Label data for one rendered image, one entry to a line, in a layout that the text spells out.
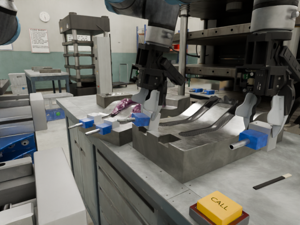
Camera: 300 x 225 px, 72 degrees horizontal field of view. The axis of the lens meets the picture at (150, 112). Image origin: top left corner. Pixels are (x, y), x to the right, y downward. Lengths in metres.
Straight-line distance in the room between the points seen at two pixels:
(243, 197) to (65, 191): 0.42
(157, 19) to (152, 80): 0.15
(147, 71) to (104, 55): 4.46
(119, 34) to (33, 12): 2.92
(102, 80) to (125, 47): 3.83
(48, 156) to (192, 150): 0.35
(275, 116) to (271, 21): 0.18
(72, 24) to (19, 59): 3.00
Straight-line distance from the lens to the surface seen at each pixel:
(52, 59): 7.77
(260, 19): 0.47
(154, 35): 0.56
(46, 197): 0.20
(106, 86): 5.05
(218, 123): 0.73
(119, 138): 0.73
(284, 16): 0.47
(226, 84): 1.48
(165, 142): 0.61
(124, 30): 8.68
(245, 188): 0.58
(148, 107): 0.58
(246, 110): 0.53
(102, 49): 4.99
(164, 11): 0.57
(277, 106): 0.49
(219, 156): 0.62
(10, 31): 0.80
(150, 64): 0.57
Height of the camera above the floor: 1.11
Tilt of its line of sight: 15 degrees down
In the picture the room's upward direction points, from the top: straight up
